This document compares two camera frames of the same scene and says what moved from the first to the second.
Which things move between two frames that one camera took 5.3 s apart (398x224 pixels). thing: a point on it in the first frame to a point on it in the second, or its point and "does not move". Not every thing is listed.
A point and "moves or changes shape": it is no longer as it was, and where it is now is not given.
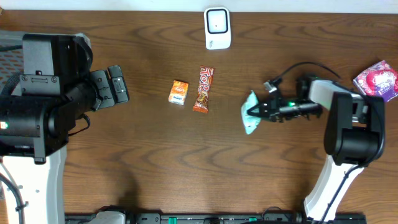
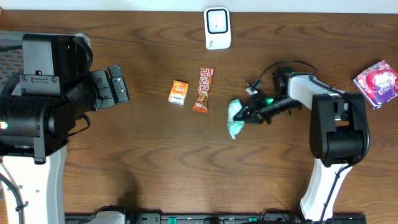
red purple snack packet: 380,80 does not move
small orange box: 178,93 does not move
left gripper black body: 104,89 does not move
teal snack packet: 250,122 moves or changes shape
